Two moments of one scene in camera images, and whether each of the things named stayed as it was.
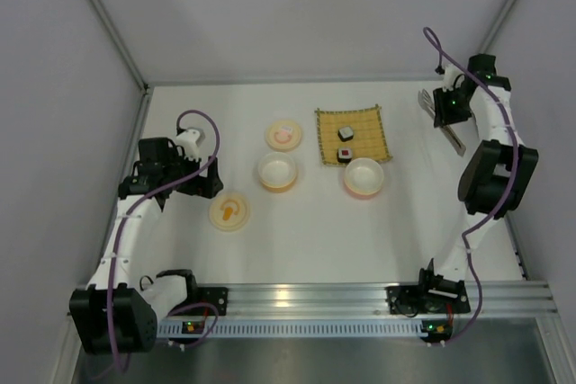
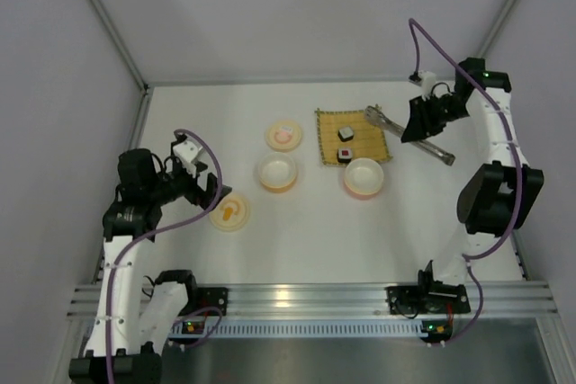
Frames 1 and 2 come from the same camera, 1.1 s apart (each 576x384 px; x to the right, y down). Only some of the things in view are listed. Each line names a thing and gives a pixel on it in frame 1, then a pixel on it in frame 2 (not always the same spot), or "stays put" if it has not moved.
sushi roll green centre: x=345 y=133 stays put
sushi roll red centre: x=344 y=155 stays put
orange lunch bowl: x=276 y=172 stays put
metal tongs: x=425 y=98 -> x=376 y=115
